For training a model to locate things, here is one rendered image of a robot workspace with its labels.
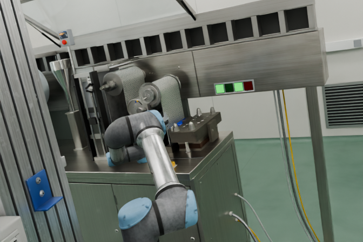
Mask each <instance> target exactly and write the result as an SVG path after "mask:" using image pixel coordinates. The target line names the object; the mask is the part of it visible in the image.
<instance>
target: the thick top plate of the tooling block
mask: <svg viewBox="0 0 363 242"><path fill-rule="evenodd" d="M213 119H216V122H217V124H219V123H220V122H221V114H220V112H216V114H213V115H211V114H210V112H208V113H202V115H199V116H197V115H195V116H193V117H192V120H190V121H189V122H192V123H193V124H194V127H195V130H192V131H189V122H187V123H186V124H182V125H180V126H179V131H177V132H173V131H171V132H170V138H171V142H172V143H186V142H197V141H198V140H200V139H201V138H202V137H203V136H205V135H206V134H207V133H208V129H207V124H208V123H209V122H210V121H211V120H213Z"/></svg>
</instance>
